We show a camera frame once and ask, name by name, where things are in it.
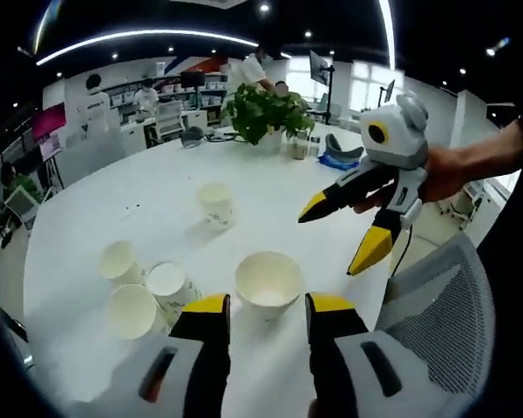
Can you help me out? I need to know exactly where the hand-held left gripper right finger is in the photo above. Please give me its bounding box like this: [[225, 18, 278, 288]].
[[303, 291, 432, 418]]

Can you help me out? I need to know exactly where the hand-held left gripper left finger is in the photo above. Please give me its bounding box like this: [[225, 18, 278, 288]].
[[108, 293, 233, 418]]

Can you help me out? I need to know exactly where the white printed paper cup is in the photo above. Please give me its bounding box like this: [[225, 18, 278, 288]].
[[234, 251, 304, 322], [194, 182, 236, 232], [104, 283, 171, 341], [98, 239, 147, 288], [146, 260, 201, 330]]

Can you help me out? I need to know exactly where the person's right hand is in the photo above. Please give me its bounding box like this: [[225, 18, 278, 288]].
[[352, 145, 476, 215]]

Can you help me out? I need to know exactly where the blue cloth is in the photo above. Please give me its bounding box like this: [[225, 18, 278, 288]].
[[317, 150, 361, 172]]

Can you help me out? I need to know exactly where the grey curved cushion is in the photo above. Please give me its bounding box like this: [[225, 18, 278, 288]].
[[324, 132, 365, 163]]

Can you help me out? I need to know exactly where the small tilted monitor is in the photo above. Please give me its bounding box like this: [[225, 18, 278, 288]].
[[377, 78, 397, 108]]

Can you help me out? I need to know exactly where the glass jar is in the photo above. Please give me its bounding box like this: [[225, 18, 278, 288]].
[[286, 130, 310, 161]]

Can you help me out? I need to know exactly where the white table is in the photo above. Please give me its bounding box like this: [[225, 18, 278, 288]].
[[22, 121, 402, 418]]

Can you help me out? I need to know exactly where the grey mesh office chair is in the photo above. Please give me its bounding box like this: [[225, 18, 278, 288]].
[[374, 230, 496, 418]]

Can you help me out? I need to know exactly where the curved ceiling light strip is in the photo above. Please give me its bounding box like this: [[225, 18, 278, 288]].
[[377, 0, 397, 71]]

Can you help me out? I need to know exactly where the potted green plant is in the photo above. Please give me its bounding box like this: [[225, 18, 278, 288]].
[[220, 83, 316, 147]]

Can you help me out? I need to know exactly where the group of ceiling spotlights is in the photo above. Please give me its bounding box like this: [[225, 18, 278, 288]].
[[108, 3, 467, 76]]

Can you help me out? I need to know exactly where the person's black shirt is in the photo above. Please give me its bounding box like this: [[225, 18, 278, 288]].
[[474, 111, 523, 306]]

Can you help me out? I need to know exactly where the dark grey pouch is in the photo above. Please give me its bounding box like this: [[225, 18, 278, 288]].
[[179, 125, 206, 148]]

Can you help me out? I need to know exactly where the storage shelf with boxes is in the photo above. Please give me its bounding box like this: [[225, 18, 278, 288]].
[[108, 71, 230, 110]]

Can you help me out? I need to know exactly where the white mesh office chair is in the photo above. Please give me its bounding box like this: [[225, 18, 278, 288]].
[[154, 100, 185, 140]]

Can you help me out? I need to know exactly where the long ceiling light strip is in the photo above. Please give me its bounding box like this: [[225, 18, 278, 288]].
[[35, 29, 261, 66]]

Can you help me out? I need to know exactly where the pink display board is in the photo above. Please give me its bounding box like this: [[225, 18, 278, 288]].
[[38, 137, 65, 158]]

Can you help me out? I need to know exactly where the pink screen monitor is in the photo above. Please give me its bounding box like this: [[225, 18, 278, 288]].
[[31, 103, 67, 143]]

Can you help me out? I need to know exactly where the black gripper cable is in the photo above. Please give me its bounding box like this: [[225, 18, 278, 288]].
[[390, 219, 413, 278]]

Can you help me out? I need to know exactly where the thin cable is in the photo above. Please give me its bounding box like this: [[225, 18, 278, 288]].
[[203, 128, 239, 143]]

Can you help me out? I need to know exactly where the black wall screen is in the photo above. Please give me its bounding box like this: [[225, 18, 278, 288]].
[[180, 71, 206, 105]]

